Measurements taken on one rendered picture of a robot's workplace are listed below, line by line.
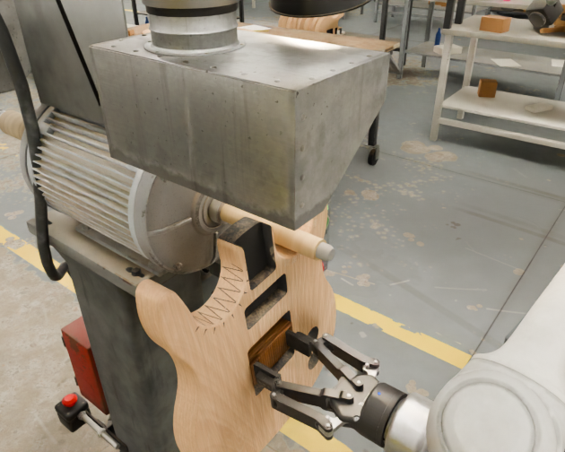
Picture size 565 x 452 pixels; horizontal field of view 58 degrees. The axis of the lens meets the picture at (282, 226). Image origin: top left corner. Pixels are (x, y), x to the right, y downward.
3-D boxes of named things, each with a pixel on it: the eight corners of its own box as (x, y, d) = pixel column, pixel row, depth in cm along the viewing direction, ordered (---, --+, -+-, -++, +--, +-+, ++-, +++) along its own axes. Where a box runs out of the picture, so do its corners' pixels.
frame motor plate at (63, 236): (29, 232, 107) (23, 217, 105) (123, 190, 123) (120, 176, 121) (138, 300, 88) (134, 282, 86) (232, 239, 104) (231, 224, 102)
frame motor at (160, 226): (31, 229, 102) (-8, 103, 89) (139, 180, 120) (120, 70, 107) (168, 310, 81) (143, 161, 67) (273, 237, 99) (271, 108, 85)
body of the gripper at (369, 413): (379, 463, 65) (319, 426, 70) (409, 415, 71) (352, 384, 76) (381, 429, 61) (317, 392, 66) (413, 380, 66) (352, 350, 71)
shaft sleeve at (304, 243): (236, 208, 83) (226, 224, 82) (228, 198, 81) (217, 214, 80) (328, 245, 74) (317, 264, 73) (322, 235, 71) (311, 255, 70)
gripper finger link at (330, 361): (356, 387, 68) (365, 383, 69) (309, 336, 76) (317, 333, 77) (356, 405, 71) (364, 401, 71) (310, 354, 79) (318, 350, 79)
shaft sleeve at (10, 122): (28, 120, 120) (13, 139, 119) (9, 105, 116) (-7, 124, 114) (72, 137, 111) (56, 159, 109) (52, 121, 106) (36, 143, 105)
